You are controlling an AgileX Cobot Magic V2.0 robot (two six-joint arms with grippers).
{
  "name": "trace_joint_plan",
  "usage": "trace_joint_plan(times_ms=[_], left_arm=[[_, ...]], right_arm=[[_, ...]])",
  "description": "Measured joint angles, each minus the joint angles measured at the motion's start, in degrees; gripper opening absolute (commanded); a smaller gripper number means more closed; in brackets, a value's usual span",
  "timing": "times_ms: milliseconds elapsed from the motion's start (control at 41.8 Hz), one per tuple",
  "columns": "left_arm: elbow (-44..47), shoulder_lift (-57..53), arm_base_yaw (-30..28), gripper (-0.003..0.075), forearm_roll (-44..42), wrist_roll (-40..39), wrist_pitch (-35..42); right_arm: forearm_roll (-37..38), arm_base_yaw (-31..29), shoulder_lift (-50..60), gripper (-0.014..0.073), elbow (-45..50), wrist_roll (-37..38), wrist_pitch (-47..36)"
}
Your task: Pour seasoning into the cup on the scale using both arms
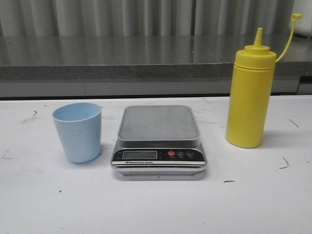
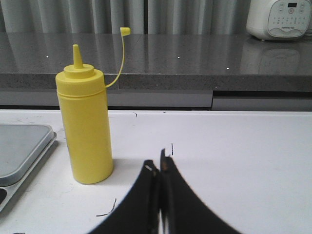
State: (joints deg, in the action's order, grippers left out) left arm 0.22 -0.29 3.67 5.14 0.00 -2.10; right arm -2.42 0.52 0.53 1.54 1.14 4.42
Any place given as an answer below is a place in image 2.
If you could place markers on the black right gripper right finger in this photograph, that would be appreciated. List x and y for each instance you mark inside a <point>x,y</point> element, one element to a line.
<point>182,210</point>

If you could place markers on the silver digital kitchen scale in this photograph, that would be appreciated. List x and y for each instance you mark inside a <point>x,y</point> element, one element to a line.
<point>23,150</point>

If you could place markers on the yellow squeeze bottle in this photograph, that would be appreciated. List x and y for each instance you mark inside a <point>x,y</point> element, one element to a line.
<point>83,103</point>

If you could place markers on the grey stone counter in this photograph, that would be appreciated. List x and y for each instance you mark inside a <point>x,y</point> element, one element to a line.
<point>162,72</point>

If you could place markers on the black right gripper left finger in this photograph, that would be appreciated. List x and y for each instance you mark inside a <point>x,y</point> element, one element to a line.
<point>138,212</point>

